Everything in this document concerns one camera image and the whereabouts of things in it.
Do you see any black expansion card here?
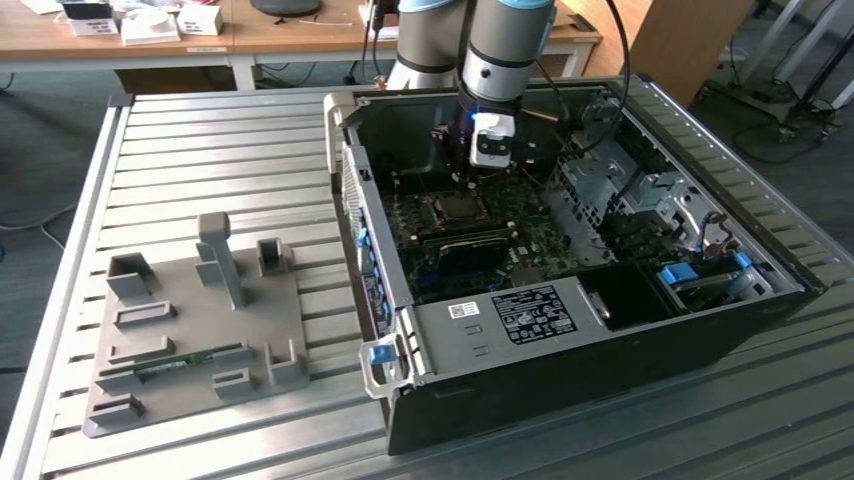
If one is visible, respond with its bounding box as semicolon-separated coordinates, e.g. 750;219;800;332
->
426;234;513;275

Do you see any green motherboard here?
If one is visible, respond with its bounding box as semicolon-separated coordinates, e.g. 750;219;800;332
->
378;167;586;306

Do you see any black open PC case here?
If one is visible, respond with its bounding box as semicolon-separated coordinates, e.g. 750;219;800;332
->
323;73;854;457

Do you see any black printed label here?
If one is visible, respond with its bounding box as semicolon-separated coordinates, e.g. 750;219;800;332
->
490;283;581;347

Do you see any green RAM stick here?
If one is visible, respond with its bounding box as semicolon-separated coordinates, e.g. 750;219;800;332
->
131;349;220;377

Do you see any grey parts rack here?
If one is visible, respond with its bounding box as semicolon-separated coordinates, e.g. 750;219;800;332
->
79;211;315;440

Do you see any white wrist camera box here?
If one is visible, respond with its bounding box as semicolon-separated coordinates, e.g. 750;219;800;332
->
469;112;521;169

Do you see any wooden desk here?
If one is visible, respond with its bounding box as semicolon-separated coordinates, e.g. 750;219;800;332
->
0;0;606;92

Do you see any white box black screen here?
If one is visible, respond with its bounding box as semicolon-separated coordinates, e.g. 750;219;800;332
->
58;0;123;38

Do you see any white box round opening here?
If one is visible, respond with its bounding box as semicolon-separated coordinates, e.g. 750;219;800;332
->
119;8;183;47

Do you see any wooden cabinet panel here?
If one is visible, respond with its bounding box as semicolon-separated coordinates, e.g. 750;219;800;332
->
617;0;760;107

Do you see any coloured wire bundle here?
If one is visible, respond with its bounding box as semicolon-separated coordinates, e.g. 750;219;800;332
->
690;209;739;264

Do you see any metal socket cover frame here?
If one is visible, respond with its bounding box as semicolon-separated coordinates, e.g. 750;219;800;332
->
429;191;491;228

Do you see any grey metal drive cage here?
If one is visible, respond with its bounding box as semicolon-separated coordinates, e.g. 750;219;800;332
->
543;92;699;264

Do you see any equipment stand black base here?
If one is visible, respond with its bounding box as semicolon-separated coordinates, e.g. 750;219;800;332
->
690;0;854;134

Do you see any white box with print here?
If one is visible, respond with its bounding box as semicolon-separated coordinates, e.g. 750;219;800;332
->
174;3;226;37

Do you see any dark grey round object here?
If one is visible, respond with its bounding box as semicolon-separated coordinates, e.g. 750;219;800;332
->
250;0;323;17

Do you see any blue disk carrier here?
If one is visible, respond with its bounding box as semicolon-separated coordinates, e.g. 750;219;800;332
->
658;263;699;290

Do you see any grey power supply unit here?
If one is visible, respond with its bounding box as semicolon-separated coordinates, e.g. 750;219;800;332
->
399;278;613;389

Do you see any CPU socket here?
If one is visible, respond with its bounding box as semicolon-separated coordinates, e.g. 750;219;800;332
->
425;188;494;229

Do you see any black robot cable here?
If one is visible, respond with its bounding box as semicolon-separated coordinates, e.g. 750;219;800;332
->
526;0;633;156

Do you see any small white barcode sticker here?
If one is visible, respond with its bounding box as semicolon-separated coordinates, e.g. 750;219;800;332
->
445;299;485;320

